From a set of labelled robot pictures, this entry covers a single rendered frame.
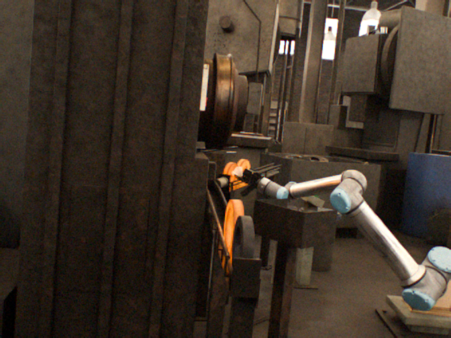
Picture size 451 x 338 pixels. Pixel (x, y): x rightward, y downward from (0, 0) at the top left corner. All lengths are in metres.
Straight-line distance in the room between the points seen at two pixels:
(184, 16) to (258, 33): 3.24
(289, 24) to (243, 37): 6.16
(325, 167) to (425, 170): 1.27
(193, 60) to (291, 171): 2.71
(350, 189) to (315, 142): 4.09
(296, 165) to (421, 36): 2.23
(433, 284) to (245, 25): 3.37
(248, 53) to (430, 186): 2.32
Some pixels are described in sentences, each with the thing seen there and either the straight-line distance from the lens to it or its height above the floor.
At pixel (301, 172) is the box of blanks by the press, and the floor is 0.63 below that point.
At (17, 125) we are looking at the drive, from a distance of 2.81.
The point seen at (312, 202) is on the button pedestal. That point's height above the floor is 0.57.
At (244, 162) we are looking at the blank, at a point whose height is 0.78.
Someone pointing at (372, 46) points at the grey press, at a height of 2.02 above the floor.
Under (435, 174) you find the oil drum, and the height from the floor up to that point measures 0.68.
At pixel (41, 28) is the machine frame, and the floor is 1.30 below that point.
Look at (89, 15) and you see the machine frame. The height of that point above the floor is 1.37.
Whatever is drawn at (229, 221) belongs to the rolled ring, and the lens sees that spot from 1.65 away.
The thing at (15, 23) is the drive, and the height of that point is 1.42.
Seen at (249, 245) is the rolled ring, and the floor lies 0.71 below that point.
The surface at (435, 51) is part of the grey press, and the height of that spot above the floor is 2.02.
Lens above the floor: 1.03
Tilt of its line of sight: 5 degrees down
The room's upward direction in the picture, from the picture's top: 5 degrees clockwise
